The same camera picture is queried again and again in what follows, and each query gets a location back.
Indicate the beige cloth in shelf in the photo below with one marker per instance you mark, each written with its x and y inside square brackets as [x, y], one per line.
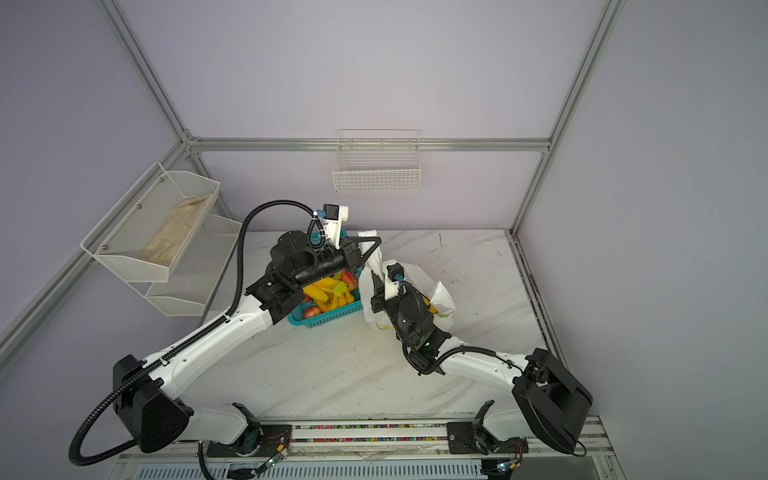
[167, 242]

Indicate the teal plastic basket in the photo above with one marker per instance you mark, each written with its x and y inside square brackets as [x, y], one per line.
[295, 317]

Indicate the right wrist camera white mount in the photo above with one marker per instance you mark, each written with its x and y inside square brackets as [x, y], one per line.
[394, 274]

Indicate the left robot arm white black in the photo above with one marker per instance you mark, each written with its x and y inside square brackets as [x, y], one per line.
[148, 394]

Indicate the white plastic bag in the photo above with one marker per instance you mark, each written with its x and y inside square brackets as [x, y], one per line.
[435, 291]

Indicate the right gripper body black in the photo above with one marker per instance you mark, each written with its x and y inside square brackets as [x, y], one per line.
[394, 309]

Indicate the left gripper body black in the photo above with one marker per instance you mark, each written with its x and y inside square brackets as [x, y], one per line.
[328, 263]

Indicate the aluminium frame rail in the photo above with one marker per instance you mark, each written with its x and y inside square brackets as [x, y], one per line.
[334, 144]

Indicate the red fake apple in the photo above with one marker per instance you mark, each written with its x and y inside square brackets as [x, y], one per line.
[311, 312]

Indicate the white mesh shelf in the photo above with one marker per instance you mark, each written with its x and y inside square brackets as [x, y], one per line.
[118, 239]
[193, 282]

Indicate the lower white mesh shelf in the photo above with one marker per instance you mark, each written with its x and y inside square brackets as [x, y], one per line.
[193, 282]

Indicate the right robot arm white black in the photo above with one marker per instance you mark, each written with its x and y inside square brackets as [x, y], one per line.
[553, 403]

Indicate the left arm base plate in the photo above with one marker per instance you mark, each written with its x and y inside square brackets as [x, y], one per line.
[264, 441]

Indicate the white wire wall basket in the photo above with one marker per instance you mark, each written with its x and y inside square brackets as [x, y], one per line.
[377, 171]

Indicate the yellow banana bunch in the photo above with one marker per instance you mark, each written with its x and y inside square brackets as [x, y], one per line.
[333, 292]

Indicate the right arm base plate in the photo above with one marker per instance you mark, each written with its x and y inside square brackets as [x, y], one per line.
[463, 438]

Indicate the upper white mesh shelf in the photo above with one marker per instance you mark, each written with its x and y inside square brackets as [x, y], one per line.
[118, 239]

